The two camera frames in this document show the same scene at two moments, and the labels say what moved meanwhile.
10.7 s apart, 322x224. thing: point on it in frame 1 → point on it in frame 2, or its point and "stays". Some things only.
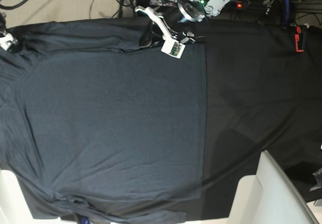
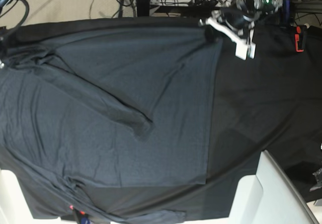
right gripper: [167, 33] → [236, 24]
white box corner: [269, 197] stays
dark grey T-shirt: [96, 127] stays
